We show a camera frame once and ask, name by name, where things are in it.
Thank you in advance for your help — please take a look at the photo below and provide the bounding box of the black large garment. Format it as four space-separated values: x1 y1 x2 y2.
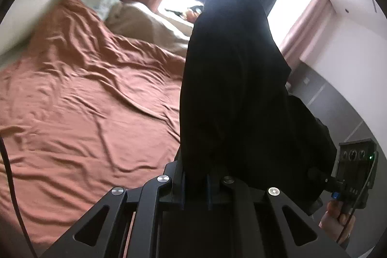
180 0 336 214

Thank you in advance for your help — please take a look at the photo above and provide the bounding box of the person's right hand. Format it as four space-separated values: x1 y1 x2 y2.
319 200 356 245

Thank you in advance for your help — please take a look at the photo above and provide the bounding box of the rust orange bed cover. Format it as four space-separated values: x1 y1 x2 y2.
1 0 185 253

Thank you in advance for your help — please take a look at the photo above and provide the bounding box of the pink curtain right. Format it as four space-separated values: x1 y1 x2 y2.
280 0 335 70

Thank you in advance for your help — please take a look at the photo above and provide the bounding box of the beige olive duvet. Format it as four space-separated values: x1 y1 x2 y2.
105 2 190 58

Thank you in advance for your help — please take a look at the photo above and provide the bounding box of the black cable at left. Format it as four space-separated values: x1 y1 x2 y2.
0 135 39 258

